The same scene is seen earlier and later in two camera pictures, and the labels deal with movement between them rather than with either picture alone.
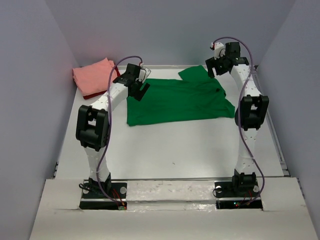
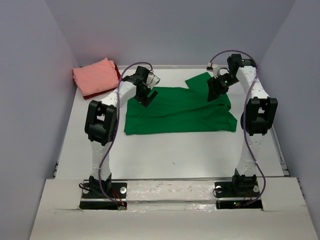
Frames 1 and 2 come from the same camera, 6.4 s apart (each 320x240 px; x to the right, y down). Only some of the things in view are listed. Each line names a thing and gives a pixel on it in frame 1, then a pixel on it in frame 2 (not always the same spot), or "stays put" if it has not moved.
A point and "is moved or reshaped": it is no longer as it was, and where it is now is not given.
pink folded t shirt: x=93 y=78 stays put
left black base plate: x=118 y=190 stays put
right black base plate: x=227 y=189 stays put
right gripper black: x=211 y=63 → x=214 y=89
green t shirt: x=197 y=96 is moved or reshaped
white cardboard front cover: x=171 y=209 stays put
